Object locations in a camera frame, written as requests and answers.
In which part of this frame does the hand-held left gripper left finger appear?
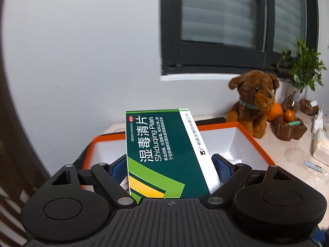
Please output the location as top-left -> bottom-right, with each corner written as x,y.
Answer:
50,155 -> 135,206

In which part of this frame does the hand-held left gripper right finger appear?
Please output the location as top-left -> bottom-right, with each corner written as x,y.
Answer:
204,153 -> 291,207

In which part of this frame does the orange storage box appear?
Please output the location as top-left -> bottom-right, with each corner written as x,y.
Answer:
82,122 -> 277,193

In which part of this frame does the green medicine box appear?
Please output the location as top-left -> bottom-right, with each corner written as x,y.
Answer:
125,108 -> 222,204

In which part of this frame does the large orange fruit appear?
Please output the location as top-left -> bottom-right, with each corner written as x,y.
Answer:
265,103 -> 284,122

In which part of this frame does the brown plush dog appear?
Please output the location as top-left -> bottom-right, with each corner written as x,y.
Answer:
226,70 -> 280,139

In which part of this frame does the small blue packet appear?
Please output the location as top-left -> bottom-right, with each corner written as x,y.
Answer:
304,160 -> 324,171

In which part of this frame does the white tissue pack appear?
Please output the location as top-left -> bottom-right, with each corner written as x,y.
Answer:
312,128 -> 329,163

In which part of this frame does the brown pot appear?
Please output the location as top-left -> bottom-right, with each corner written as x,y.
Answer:
299,99 -> 319,116

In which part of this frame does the small white bottle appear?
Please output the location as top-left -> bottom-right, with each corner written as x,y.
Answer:
312,103 -> 325,134

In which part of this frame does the green potted plant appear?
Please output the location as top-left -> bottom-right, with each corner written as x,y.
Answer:
276,38 -> 327,114

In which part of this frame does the dark framed window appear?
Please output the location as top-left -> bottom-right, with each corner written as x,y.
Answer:
160,0 -> 320,76

